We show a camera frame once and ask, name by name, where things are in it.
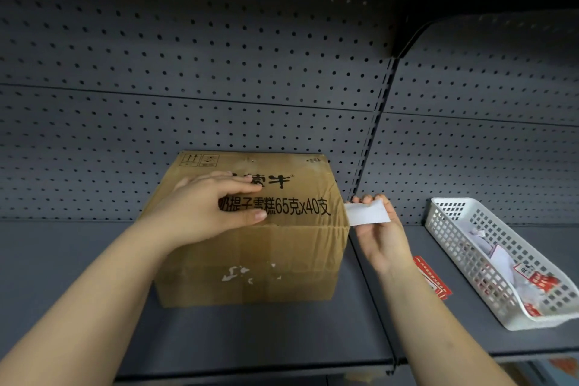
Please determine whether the white plastic mesh basket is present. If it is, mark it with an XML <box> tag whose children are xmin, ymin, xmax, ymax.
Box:
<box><xmin>424</xmin><ymin>197</ymin><xmax>579</xmax><ymax>331</ymax></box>

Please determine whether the grey metal shelf board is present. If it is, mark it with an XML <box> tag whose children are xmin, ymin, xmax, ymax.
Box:
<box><xmin>0</xmin><ymin>217</ymin><xmax>400</xmax><ymax>386</ymax></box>
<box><xmin>351</xmin><ymin>223</ymin><xmax>579</xmax><ymax>365</ymax></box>

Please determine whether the person's right forearm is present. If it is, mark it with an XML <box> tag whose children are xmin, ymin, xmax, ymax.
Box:
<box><xmin>376</xmin><ymin>259</ymin><xmax>519</xmax><ymax>386</ymax></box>

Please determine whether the person's left forearm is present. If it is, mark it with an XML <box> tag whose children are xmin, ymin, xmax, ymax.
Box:
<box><xmin>0</xmin><ymin>217</ymin><xmax>178</xmax><ymax>386</ymax></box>

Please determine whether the pile of paper price tags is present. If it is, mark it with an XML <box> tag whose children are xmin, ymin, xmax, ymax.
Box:
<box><xmin>466</xmin><ymin>226</ymin><xmax>562</xmax><ymax>318</ymax></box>

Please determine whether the brown cardboard box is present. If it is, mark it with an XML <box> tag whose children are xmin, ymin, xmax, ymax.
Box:
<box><xmin>154</xmin><ymin>150</ymin><xmax>351</xmax><ymax>308</ymax></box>

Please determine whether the orange packet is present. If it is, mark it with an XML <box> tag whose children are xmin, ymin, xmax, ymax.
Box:
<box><xmin>546</xmin><ymin>356</ymin><xmax>579</xmax><ymax>383</ymax></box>

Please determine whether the grey pegboard back panel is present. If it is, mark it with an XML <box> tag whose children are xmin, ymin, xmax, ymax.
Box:
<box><xmin>0</xmin><ymin>0</ymin><xmax>400</xmax><ymax>222</ymax></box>
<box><xmin>354</xmin><ymin>10</ymin><xmax>579</xmax><ymax>226</ymax></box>

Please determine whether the person's right hand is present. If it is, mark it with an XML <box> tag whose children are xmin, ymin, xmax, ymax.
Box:
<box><xmin>350</xmin><ymin>193</ymin><xmax>415</xmax><ymax>277</ymax></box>

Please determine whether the red and white price tag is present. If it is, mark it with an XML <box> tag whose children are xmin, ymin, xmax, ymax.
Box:
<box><xmin>412</xmin><ymin>255</ymin><xmax>453</xmax><ymax>301</ymax></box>

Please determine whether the person's left hand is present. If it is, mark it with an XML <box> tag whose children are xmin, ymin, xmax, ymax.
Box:
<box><xmin>143</xmin><ymin>171</ymin><xmax>268</xmax><ymax>261</ymax></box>

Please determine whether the slotted grey shelf upright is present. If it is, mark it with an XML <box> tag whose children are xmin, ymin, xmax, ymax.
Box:
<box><xmin>347</xmin><ymin>55</ymin><xmax>400</xmax><ymax>202</ymax></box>

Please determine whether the white paper label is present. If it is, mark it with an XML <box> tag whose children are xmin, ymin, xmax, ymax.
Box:
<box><xmin>345</xmin><ymin>199</ymin><xmax>391</xmax><ymax>227</ymax></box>

